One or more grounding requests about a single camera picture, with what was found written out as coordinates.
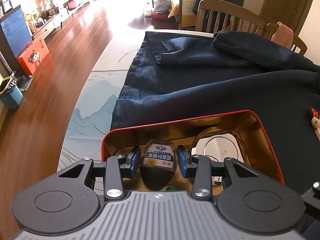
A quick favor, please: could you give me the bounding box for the wooden chair left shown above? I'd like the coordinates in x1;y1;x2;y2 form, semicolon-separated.
195;0;266;36

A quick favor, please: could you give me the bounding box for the low tv console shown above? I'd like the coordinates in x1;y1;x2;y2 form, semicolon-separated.
32;0;91;40

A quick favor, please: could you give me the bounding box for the dark navy cloth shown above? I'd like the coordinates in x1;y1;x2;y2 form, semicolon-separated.
111;31;319;193

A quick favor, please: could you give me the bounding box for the wooden chair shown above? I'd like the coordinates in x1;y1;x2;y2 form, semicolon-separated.
265;22;308;55
195;0;266;36

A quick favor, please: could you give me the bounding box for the teal waste bin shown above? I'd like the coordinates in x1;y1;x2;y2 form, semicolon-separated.
0;76;23;109

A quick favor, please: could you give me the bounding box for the orange metal tin box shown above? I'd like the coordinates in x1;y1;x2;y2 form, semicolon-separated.
101;110;284;183

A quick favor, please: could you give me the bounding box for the small patterned tape roll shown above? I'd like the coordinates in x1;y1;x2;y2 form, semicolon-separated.
139;139;177;191

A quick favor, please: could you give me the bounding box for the dark blue cabinet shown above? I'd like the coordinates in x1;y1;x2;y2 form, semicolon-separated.
1;5;33;76

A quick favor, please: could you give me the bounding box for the wooden chair right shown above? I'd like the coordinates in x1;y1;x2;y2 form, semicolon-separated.
265;22;308;55

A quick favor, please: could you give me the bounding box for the pink towel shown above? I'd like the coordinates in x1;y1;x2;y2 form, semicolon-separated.
271;22;294;49

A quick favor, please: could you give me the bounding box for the orange gift box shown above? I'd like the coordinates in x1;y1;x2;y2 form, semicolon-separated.
17;35;49;75

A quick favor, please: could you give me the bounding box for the red snack packet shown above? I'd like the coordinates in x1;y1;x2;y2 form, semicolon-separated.
310;107;319;119

